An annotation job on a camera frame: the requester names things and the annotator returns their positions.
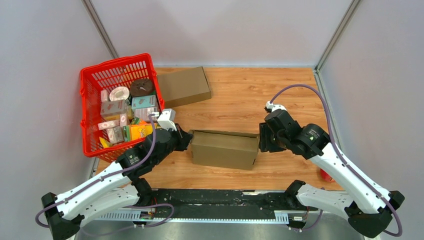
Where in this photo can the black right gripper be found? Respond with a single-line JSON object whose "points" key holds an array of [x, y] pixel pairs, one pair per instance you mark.
{"points": [[264, 144]]}

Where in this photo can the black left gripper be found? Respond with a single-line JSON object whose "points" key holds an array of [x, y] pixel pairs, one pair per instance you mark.
{"points": [[184, 138]]}

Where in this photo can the brown cardboard box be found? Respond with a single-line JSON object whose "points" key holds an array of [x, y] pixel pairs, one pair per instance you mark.
{"points": [[184, 87]]}

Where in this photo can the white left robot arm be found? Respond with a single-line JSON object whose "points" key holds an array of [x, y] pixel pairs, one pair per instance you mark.
{"points": [[120, 185]]}

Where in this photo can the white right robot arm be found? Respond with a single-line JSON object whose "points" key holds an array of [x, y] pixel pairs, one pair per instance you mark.
{"points": [[368, 207]]}

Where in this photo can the orange snack box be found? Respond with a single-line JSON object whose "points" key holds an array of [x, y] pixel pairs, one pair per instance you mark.
{"points": [[136, 132]]}

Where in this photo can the teal snack box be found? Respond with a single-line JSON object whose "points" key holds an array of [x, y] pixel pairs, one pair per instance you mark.
{"points": [[142, 102]]}

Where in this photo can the brown round cake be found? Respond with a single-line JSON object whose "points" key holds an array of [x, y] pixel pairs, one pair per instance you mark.
{"points": [[141, 87]]}

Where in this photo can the pink white carton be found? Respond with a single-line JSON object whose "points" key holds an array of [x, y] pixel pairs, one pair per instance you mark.
{"points": [[111, 110]]}

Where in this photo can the red apple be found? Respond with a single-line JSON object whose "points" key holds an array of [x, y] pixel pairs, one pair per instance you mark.
{"points": [[325, 176]]}

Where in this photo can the red plastic basket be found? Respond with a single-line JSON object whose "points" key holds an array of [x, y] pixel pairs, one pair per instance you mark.
{"points": [[105, 77]]}

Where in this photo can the pink white tape roll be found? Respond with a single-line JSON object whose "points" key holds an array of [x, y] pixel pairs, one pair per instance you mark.
{"points": [[119, 93]]}

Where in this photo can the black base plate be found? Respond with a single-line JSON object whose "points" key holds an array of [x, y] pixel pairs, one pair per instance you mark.
{"points": [[219, 204]]}

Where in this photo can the aluminium front rail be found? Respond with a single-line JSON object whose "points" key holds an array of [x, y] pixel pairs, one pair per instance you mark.
{"points": [[211, 205]]}

